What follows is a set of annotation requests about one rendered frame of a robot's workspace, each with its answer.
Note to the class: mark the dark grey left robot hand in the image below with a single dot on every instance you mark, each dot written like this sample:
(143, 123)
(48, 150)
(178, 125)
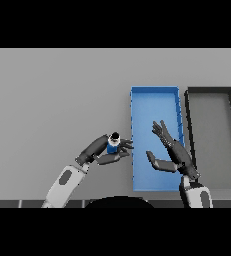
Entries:
(97, 147)

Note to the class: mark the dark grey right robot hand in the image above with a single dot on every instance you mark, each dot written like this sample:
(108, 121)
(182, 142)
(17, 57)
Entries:
(179, 156)

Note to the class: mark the blue pipe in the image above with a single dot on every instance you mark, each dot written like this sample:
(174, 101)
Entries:
(113, 143)

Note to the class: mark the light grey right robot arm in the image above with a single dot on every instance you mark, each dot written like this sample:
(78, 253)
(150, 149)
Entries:
(194, 194)

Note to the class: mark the blue bin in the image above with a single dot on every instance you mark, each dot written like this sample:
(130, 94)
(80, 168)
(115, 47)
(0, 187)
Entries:
(156, 137)

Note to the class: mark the dark grey bin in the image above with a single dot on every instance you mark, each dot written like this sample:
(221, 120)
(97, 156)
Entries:
(213, 133)

